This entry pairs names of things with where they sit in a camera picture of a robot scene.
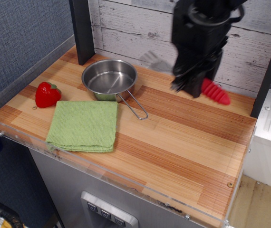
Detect clear acrylic table guard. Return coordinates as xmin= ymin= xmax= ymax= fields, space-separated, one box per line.
xmin=0 ymin=37 xmax=256 ymax=228

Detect yellow object at corner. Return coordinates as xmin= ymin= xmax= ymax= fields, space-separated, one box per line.
xmin=1 ymin=220 xmax=11 ymax=228

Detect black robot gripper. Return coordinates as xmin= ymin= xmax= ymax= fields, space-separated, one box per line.
xmin=171 ymin=0 xmax=244 ymax=98

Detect dark grey post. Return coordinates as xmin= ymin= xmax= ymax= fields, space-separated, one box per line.
xmin=250 ymin=14 xmax=271 ymax=119
xmin=69 ymin=0 xmax=95 ymax=65

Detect green folded cloth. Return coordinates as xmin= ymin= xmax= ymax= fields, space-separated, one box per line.
xmin=46 ymin=101 xmax=118 ymax=152

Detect red-handled metal fork spatula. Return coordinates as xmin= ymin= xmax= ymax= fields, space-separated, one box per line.
xmin=139 ymin=50 xmax=231 ymax=105

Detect stainless steel pot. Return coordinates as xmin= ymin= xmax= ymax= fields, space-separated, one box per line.
xmin=81 ymin=59 xmax=149 ymax=120

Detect red toy strawberry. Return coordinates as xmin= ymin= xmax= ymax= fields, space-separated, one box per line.
xmin=35 ymin=82 xmax=61 ymax=108

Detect silver button control panel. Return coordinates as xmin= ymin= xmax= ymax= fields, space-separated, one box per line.
xmin=80 ymin=191 xmax=139 ymax=228

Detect dark grey right post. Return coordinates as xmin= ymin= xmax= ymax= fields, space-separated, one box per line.
xmin=250 ymin=14 xmax=271 ymax=119

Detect dark grey left post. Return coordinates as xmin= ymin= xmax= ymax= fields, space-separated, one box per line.
xmin=69 ymin=0 xmax=95 ymax=65

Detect black braided cable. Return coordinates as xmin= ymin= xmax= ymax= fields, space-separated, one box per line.
xmin=0 ymin=201 xmax=23 ymax=228

